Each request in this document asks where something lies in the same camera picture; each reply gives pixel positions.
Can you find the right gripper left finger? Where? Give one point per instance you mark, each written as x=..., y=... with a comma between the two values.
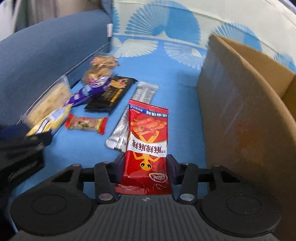
x=106, y=176

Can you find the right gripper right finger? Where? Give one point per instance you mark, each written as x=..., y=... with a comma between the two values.
x=185, y=175

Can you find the yellow snack packet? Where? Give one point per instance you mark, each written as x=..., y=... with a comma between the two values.
x=52, y=122

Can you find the red shrimp snack packet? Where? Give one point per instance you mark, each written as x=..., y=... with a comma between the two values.
x=145, y=169

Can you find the clear bag of beige crackers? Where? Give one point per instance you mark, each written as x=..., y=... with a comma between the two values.
x=53, y=98

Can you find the purple candy bar wrapper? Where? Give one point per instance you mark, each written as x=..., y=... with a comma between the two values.
x=93, y=89

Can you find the red-ended nut bar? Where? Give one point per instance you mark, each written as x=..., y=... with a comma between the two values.
x=86, y=124

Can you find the black chocolate bar wrapper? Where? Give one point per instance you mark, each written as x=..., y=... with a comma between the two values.
x=108, y=101

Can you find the blue sofa armrest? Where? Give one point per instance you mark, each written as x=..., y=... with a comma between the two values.
x=33, y=58

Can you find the brown cardboard box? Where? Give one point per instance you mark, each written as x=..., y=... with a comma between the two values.
x=247, y=103

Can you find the brown peanut candy packet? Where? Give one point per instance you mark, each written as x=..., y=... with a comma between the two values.
x=95, y=74

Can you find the blue fan-patterned sofa cover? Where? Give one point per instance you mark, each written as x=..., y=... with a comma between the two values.
x=171, y=56

